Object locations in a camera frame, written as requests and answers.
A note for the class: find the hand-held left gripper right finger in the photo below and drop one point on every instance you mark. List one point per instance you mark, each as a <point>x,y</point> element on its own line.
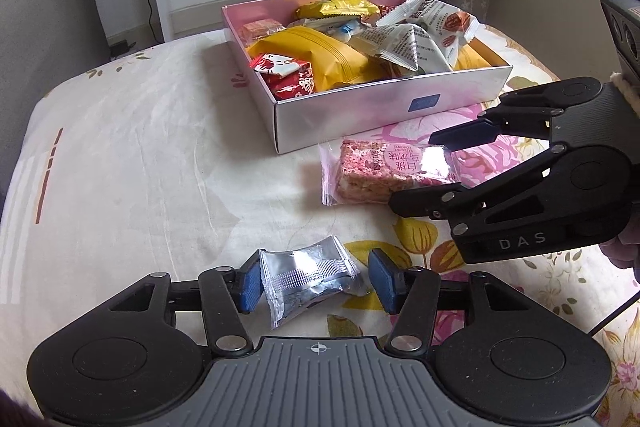
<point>385,282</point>

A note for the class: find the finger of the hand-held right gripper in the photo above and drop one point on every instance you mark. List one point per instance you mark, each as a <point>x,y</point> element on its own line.
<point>430,203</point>
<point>465,133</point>

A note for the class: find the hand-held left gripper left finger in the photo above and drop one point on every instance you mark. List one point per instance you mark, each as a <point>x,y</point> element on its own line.
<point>249,282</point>

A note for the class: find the silver foil snack packet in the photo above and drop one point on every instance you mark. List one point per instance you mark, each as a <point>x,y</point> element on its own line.
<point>305,277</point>

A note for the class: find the pink nougat snack packet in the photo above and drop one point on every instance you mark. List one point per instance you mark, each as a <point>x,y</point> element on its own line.
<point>370,172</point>

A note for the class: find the small yellow snack packet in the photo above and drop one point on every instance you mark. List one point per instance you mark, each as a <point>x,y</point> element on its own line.
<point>470,59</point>

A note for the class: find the white triangular snack packet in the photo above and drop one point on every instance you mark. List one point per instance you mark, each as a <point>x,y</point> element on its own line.
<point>400,44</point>

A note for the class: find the white nut snack packet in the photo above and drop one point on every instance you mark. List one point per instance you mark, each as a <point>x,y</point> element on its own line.
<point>440,22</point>

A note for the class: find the pink cardboard box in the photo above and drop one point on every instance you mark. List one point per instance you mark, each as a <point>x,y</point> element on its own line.
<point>350,117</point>

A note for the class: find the white blue label snack packet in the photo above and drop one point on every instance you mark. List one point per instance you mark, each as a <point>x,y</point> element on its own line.
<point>345,29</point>

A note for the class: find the large yellow snack packet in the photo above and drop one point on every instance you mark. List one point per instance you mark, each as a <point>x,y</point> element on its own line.
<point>320,57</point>

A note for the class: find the gold snack packet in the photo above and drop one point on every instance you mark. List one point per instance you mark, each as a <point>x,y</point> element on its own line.
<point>340,7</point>

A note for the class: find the red snack packet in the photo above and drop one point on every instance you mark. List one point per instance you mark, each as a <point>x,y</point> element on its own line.
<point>290,79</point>

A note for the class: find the orange snack packet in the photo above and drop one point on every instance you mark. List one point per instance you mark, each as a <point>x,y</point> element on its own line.
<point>260,29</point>

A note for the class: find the grey sofa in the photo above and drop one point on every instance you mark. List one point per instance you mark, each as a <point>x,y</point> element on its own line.
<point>45,17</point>

